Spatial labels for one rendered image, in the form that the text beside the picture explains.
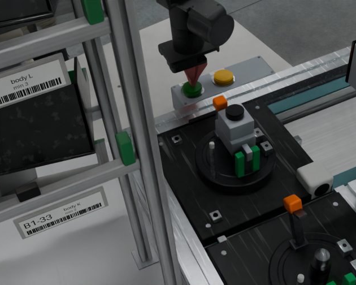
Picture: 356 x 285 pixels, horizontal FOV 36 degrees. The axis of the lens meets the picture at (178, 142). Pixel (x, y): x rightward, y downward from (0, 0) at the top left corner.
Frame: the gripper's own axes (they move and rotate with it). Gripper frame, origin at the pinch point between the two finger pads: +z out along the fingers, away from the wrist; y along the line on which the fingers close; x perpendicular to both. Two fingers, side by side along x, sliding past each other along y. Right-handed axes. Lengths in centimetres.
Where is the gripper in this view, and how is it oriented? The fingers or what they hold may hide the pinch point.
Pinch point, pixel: (191, 81)
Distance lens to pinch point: 109.5
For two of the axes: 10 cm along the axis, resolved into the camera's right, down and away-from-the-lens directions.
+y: 9.1, -3.5, 2.0
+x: -4.0, -6.5, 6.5
